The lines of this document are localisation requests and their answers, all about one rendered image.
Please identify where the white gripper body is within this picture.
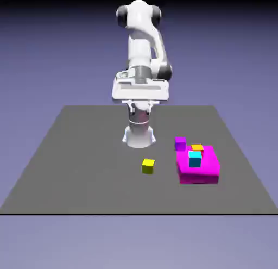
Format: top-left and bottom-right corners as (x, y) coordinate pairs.
(111, 78), (170, 105)

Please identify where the small purple cube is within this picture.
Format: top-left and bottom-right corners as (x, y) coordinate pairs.
(174, 136), (187, 152)

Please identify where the small yellow cube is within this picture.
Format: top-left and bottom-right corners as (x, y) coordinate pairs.
(141, 158), (156, 175)

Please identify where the small cyan cube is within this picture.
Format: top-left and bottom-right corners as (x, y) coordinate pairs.
(188, 151), (203, 168)

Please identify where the large magenta box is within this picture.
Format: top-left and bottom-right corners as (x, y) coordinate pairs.
(175, 145), (222, 185)

